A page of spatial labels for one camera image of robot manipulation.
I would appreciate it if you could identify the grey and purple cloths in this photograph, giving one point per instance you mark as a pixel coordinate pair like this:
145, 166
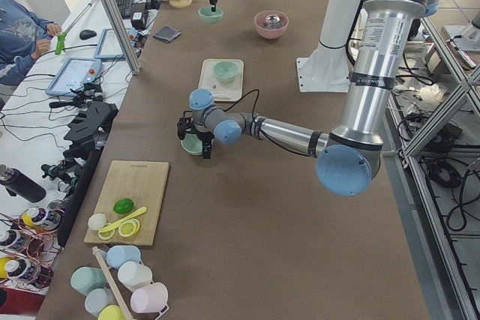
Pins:
167, 34

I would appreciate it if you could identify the black computer mouse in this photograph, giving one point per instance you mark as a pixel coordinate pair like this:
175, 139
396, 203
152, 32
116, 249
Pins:
87, 34

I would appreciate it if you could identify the green bowl on tray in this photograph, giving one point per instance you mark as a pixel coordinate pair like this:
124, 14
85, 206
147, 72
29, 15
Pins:
225, 71

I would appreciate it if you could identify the yellow plastic knife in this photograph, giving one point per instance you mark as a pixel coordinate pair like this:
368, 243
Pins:
117, 223

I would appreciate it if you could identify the cream rabbit serving tray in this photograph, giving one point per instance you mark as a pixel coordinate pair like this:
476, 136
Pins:
223, 91

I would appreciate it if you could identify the pastel cups rack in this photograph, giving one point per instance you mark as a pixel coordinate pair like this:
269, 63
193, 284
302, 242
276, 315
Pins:
121, 286

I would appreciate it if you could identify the pink bowl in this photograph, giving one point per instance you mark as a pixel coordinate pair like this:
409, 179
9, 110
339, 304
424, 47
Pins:
270, 33

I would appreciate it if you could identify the person in blue hoodie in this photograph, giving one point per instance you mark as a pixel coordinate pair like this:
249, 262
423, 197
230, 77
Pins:
25, 37

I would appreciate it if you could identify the green bowl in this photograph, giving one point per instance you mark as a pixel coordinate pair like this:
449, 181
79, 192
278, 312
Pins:
225, 71
209, 16
192, 144

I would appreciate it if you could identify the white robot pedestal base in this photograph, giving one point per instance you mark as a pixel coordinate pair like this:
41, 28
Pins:
327, 67

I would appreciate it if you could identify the blue teach pendant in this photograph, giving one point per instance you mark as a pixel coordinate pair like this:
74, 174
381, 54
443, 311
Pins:
108, 47
73, 74

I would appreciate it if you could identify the black water bottle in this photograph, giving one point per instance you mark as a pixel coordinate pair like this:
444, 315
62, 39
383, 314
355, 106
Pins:
18, 184

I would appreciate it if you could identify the aluminium frame post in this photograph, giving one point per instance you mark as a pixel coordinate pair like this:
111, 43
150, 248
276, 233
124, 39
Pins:
117, 24

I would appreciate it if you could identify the blue teach pendant far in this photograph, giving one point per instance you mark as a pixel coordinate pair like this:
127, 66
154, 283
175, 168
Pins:
108, 47

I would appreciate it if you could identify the lemon slices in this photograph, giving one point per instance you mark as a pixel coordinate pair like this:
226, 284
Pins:
126, 229

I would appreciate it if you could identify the black keyboard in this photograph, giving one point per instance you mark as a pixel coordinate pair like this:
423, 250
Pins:
123, 0

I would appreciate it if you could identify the wooden cutting board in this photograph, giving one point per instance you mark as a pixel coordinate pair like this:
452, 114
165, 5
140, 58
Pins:
142, 181

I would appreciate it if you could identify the green lime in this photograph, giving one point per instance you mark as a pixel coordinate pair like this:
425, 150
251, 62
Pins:
123, 206

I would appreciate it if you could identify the blue teach pendant near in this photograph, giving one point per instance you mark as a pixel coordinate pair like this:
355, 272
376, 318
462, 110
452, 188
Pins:
73, 74

